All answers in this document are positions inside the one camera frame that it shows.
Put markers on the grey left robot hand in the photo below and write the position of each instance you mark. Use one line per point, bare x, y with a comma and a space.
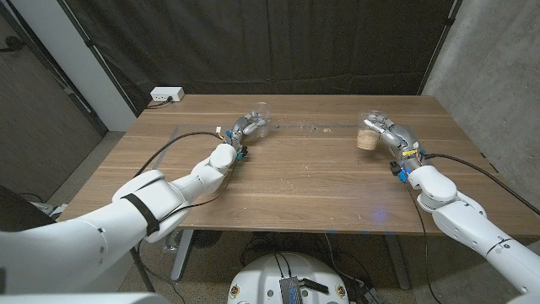
238, 133

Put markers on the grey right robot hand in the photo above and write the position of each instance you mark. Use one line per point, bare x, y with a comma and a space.
401, 139

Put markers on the brown granulated sugar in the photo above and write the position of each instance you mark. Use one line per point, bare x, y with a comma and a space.
367, 140

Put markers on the clear plastic cup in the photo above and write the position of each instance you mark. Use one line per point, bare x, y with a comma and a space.
362, 124
265, 110

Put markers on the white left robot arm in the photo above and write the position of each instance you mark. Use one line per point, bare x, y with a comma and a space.
202, 175

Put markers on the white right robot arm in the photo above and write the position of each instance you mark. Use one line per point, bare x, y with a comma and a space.
460, 219

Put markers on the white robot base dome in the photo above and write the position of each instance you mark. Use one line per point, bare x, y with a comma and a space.
261, 278

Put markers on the white power strip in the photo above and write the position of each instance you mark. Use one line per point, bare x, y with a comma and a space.
167, 93

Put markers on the black backdrop curtain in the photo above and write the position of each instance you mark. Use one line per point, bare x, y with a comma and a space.
270, 42

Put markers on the black backdrop stand pole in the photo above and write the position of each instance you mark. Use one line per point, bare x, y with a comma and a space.
441, 42
97, 55

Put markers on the black round floor fan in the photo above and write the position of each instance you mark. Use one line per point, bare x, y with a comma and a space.
205, 238

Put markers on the grey metal table leg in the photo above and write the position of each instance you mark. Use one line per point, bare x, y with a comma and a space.
181, 257
398, 266

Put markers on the grey finned electronics box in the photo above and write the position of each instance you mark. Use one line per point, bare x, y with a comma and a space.
290, 291

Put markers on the black connector block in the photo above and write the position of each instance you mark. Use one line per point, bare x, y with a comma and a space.
314, 286

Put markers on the printed clutter bag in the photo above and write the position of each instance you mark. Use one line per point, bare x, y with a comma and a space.
42, 208

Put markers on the white robot torso edge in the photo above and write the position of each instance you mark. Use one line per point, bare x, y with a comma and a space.
84, 299

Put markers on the black chair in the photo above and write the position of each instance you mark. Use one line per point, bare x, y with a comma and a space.
21, 211

